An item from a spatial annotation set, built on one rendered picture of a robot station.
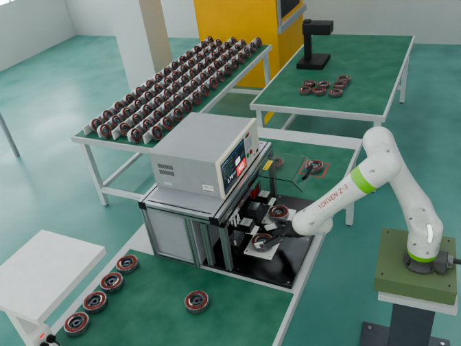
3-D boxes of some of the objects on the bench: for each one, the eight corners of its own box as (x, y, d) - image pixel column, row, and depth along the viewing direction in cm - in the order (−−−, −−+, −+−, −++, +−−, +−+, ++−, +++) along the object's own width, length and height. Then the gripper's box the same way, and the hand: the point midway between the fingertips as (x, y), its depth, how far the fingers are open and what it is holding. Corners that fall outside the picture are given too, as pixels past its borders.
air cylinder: (244, 237, 234) (243, 229, 231) (239, 246, 228) (237, 239, 225) (236, 235, 236) (234, 227, 233) (230, 244, 231) (228, 237, 228)
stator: (276, 240, 227) (276, 235, 225) (269, 255, 219) (268, 249, 217) (256, 235, 232) (256, 230, 230) (248, 250, 224) (247, 244, 222)
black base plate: (327, 206, 250) (327, 202, 249) (291, 289, 204) (291, 286, 203) (252, 192, 270) (251, 189, 268) (203, 266, 224) (202, 262, 222)
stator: (204, 291, 209) (203, 285, 207) (213, 307, 201) (212, 303, 198) (182, 301, 206) (180, 295, 204) (190, 318, 197) (188, 313, 195)
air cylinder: (261, 209, 251) (261, 202, 248) (256, 217, 246) (255, 210, 243) (253, 207, 253) (252, 200, 250) (248, 215, 248) (247, 208, 245)
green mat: (293, 294, 202) (293, 293, 202) (239, 421, 158) (239, 421, 158) (129, 248, 241) (129, 248, 241) (49, 340, 197) (49, 340, 197)
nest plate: (281, 240, 229) (281, 238, 228) (271, 260, 218) (271, 258, 217) (254, 234, 235) (254, 233, 234) (243, 253, 224) (243, 252, 223)
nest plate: (296, 211, 246) (296, 210, 245) (287, 228, 235) (287, 227, 234) (271, 206, 252) (271, 205, 251) (261, 223, 241) (261, 222, 241)
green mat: (355, 150, 294) (355, 149, 294) (332, 204, 251) (332, 204, 251) (230, 134, 333) (229, 133, 333) (190, 178, 290) (190, 178, 290)
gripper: (299, 206, 217) (265, 215, 231) (281, 240, 199) (246, 248, 213) (306, 218, 219) (273, 226, 233) (290, 252, 201) (254, 259, 215)
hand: (262, 236), depth 222 cm, fingers open, 13 cm apart
